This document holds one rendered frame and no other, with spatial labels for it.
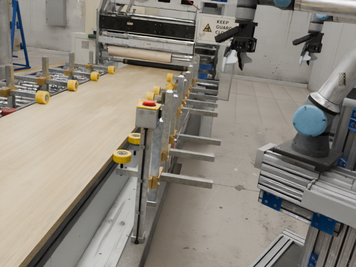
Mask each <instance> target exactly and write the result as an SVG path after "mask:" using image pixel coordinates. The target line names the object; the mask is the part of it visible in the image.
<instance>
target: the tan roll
mask: <svg viewBox="0 0 356 267"><path fill-rule="evenodd" d="M101 51H107V52H108V54H109V56H117V57H125V58H133V59H142V60H150V61H158V62H163V63H171V62H172V60H179V61H187V62H191V61H192V59H185V58H177V57H172V53H168V52H159V51H151V50H142V49H134V48H125V47H117V46H109V48H108V49H104V48H101Z"/></svg>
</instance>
